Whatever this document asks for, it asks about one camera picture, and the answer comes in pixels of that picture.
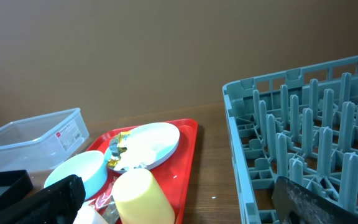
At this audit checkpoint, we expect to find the grey plastic dishwasher rack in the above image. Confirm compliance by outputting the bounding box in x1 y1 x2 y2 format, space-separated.
223 55 358 223

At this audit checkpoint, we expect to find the clear plastic waste bin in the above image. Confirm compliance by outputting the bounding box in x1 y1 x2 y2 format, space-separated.
0 108 90 172

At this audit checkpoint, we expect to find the yellow foil wrapper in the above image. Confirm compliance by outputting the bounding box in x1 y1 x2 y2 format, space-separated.
104 131 131 169

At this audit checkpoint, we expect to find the white pink plastic cup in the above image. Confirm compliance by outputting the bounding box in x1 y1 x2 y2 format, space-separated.
73 205 108 224

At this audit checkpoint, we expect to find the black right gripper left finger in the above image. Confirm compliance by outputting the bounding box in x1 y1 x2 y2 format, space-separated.
0 175 86 224

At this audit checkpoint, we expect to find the white tissue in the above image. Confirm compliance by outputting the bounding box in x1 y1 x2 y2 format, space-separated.
114 134 170 171

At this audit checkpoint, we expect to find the yellow plastic cup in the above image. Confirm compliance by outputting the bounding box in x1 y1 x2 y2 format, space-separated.
112 169 175 224

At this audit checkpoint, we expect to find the red plastic tray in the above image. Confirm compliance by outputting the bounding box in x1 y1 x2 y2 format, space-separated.
86 119 198 223

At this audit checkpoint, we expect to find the light blue round plate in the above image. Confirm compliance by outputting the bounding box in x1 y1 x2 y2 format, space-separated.
104 123 180 174

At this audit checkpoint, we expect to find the red snack wrapper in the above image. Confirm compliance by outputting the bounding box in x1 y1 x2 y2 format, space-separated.
88 177 119 224

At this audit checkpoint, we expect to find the black plastic tray bin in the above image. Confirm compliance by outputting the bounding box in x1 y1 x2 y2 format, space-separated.
0 170 34 210

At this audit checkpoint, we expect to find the light blue bowl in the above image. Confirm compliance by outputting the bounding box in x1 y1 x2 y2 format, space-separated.
44 151 108 200

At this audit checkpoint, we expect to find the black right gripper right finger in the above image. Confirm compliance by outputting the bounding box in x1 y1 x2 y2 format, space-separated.
272 176 358 224

